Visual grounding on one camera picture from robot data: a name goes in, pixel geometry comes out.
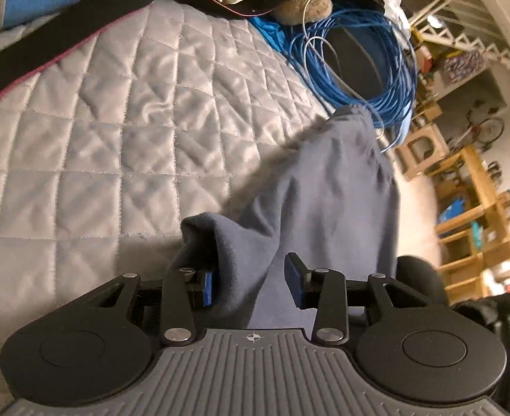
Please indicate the white metal rack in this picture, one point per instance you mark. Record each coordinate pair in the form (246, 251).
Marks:
(458, 30)

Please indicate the tan plush toy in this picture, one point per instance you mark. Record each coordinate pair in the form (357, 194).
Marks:
(298, 6)

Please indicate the bright blue cloth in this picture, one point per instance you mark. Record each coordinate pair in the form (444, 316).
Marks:
(270, 30)

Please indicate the grey-blue fleece pants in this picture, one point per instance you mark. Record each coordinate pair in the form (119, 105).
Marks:
(324, 190)

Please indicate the wooden shelf unit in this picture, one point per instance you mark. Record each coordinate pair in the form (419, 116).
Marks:
(480, 208)

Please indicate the colourful patterned box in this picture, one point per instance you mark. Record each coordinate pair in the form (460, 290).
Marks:
(463, 65)

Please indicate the grey quilted bedspread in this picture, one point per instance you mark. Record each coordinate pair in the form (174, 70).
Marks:
(107, 138)

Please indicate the small wooden stool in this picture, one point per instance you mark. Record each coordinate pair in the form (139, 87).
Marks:
(424, 151)

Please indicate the bicycle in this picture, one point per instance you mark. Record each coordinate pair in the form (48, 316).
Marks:
(484, 130)

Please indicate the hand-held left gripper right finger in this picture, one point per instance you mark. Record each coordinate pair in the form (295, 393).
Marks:
(296, 281)

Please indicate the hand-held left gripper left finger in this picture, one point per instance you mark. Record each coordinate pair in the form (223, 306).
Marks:
(208, 290)

